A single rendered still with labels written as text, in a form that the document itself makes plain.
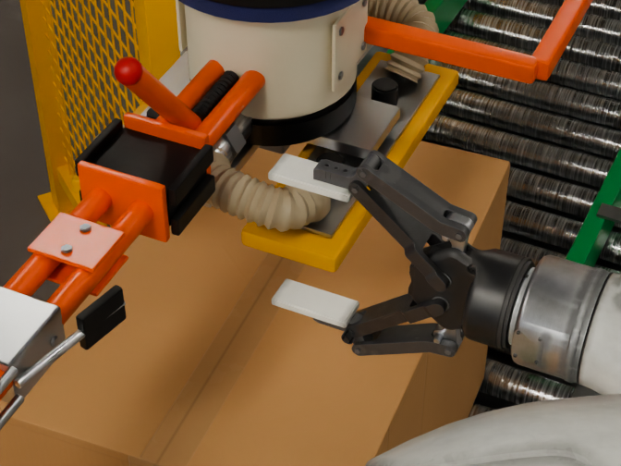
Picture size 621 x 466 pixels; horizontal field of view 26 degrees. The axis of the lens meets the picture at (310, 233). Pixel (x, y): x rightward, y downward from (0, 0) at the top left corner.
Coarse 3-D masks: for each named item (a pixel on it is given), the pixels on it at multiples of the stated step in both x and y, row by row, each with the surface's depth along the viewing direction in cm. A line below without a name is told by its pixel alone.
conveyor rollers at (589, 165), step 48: (480, 0) 276; (528, 0) 274; (528, 48) 267; (576, 48) 262; (480, 96) 248; (528, 96) 251; (576, 96) 248; (480, 144) 240; (528, 144) 237; (576, 144) 242; (528, 192) 230; (576, 192) 227; (528, 384) 195
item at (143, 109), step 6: (138, 108) 142; (144, 108) 142; (150, 108) 137; (138, 114) 142; (144, 114) 141; (150, 114) 136; (156, 114) 136; (72, 180) 134; (78, 180) 133; (72, 186) 134; (78, 186) 134; (78, 192) 134
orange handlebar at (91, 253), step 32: (576, 0) 136; (384, 32) 132; (416, 32) 131; (480, 64) 129; (512, 64) 128; (544, 64) 127; (192, 96) 124; (224, 96) 124; (224, 128) 121; (96, 192) 113; (64, 224) 109; (96, 224) 109; (128, 224) 110; (32, 256) 107; (64, 256) 106; (96, 256) 106; (32, 288) 105; (64, 288) 104; (96, 288) 107; (64, 320) 103
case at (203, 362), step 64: (448, 192) 164; (128, 256) 156; (192, 256) 156; (256, 256) 156; (384, 256) 156; (128, 320) 148; (192, 320) 148; (256, 320) 148; (64, 384) 141; (128, 384) 141; (192, 384) 141; (256, 384) 141; (320, 384) 141; (384, 384) 141; (448, 384) 166; (0, 448) 142; (64, 448) 137; (128, 448) 134; (192, 448) 134; (256, 448) 134; (320, 448) 134; (384, 448) 137
